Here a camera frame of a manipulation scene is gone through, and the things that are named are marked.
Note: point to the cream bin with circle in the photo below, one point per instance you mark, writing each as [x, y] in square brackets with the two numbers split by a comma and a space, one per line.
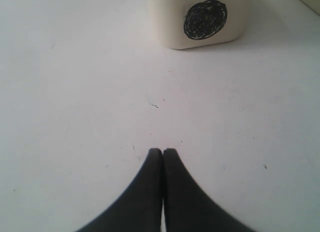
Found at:
[183, 24]

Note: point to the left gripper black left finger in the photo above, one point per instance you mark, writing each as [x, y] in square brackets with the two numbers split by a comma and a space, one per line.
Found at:
[139, 207]

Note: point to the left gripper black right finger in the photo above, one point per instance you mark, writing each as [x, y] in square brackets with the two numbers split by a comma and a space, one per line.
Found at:
[186, 206]

